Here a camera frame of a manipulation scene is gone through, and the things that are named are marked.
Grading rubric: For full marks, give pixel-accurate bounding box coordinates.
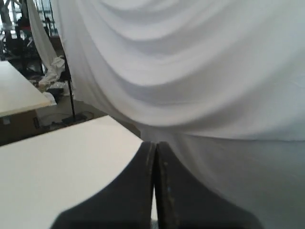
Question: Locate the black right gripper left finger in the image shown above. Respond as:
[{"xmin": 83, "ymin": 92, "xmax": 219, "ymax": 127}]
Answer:
[{"xmin": 52, "ymin": 142, "xmax": 155, "ymax": 229}]

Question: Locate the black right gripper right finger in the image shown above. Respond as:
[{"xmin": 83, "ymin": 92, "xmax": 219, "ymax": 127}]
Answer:
[{"xmin": 155, "ymin": 142, "xmax": 262, "ymax": 229}]

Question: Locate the black stand pole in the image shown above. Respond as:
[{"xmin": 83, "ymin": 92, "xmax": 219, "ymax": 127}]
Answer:
[{"xmin": 61, "ymin": 54, "xmax": 87, "ymax": 125}]

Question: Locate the white backdrop cloth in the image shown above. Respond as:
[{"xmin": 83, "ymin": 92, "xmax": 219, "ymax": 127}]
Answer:
[{"xmin": 26, "ymin": 0, "xmax": 305, "ymax": 229}]

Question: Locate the cardboard box under table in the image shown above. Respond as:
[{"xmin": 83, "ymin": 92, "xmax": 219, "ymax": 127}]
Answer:
[{"xmin": 0, "ymin": 110, "xmax": 42, "ymax": 141}]

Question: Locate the crumpled white cloth on floor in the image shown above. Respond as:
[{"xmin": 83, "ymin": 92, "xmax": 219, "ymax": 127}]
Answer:
[{"xmin": 38, "ymin": 55, "xmax": 65, "ymax": 92}]

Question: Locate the neighbouring white table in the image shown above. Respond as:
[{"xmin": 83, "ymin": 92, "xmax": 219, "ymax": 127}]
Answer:
[{"xmin": 0, "ymin": 61, "xmax": 51, "ymax": 117}]

